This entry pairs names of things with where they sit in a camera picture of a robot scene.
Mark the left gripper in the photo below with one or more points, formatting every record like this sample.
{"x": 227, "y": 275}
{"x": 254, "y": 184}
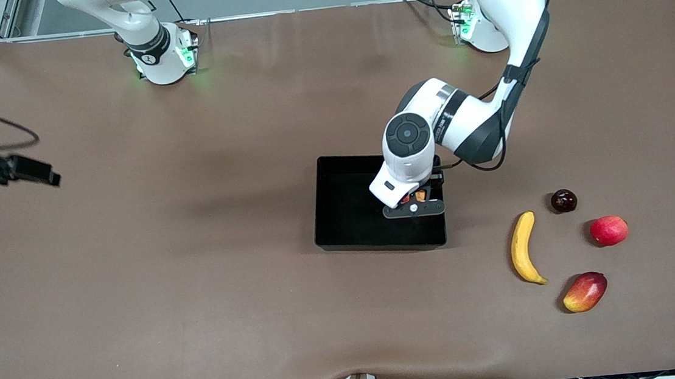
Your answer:
{"x": 438, "y": 182}

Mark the red yellow apple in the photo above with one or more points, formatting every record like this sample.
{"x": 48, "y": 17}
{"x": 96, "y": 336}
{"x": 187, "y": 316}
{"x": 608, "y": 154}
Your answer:
{"x": 420, "y": 195}

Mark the black plastic box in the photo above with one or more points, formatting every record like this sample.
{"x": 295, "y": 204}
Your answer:
{"x": 346, "y": 213}

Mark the yellow banana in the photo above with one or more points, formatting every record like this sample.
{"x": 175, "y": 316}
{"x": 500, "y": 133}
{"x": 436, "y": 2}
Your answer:
{"x": 521, "y": 250}

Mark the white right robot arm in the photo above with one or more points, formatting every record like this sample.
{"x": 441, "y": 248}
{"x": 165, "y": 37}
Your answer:
{"x": 149, "y": 59}

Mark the dark purple plum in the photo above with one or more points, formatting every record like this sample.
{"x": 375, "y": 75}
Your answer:
{"x": 564, "y": 201}

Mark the brown table mat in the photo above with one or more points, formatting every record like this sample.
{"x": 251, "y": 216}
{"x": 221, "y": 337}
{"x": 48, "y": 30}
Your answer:
{"x": 197, "y": 257}

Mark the red yellow mango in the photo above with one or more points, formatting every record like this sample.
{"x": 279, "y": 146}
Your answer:
{"x": 585, "y": 292}

